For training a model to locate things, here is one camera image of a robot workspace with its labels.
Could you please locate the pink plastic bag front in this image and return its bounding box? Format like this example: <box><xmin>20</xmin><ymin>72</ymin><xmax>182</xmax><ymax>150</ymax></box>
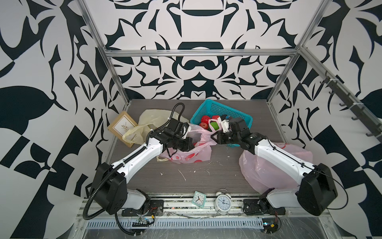
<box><xmin>239</xmin><ymin>150</ymin><xmax>298</xmax><ymax>194</ymax></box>

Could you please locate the yellow plastic bag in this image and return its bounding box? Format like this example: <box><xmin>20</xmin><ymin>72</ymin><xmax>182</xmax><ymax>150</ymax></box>
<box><xmin>122</xmin><ymin>109</ymin><xmax>171</xmax><ymax>145</ymax></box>

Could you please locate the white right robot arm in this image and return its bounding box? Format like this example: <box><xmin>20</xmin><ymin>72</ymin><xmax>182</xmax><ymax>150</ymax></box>
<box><xmin>211</xmin><ymin>118</ymin><xmax>338</xmax><ymax>216</ymax></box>

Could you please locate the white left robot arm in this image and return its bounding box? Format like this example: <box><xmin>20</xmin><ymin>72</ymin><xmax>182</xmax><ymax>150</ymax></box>
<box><xmin>83</xmin><ymin>118</ymin><xmax>194</xmax><ymax>220</ymax></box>

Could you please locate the small teal square clock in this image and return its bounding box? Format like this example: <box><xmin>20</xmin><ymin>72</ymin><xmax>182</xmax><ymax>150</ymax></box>
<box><xmin>192</xmin><ymin>191</ymin><xmax>207</xmax><ymax>208</ymax></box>

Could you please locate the wall hook rail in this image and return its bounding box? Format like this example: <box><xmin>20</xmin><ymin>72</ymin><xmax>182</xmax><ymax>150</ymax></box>
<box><xmin>320</xmin><ymin>71</ymin><xmax>382</xmax><ymax>143</ymax></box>

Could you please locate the white slotted cable duct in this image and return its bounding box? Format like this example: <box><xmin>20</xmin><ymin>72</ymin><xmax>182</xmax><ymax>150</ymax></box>
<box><xmin>87</xmin><ymin>218</ymin><xmax>264</xmax><ymax>230</ymax></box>

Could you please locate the teal perforated plastic basket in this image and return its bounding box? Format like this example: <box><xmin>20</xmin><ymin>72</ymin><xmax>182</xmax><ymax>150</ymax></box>
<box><xmin>190</xmin><ymin>100</ymin><xmax>262</xmax><ymax>151</ymax></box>

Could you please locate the gold framed picture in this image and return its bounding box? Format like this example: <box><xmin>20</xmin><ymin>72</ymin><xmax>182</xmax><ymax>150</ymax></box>
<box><xmin>107</xmin><ymin>111</ymin><xmax>138</xmax><ymax>147</ymax></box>

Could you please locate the white twin-bell alarm clock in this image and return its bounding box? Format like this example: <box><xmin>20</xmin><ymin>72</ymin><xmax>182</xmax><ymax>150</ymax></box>
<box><xmin>214</xmin><ymin>188</ymin><xmax>232</xmax><ymax>215</ymax></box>

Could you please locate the smooth red apple with stem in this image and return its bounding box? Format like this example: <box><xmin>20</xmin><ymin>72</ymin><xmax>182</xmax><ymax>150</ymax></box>
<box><xmin>199</xmin><ymin>122</ymin><xmax>209</xmax><ymax>130</ymax></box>

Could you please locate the pink plastic bag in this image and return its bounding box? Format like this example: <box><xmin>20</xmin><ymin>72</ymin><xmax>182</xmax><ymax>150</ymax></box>
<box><xmin>161</xmin><ymin>123</ymin><xmax>218</xmax><ymax>164</ymax></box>
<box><xmin>239</xmin><ymin>150</ymin><xmax>298</xmax><ymax>194</ymax></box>

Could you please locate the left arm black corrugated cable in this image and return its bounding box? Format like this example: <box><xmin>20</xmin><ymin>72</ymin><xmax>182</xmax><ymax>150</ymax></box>
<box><xmin>82</xmin><ymin>102</ymin><xmax>186</xmax><ymax>221</ymax></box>

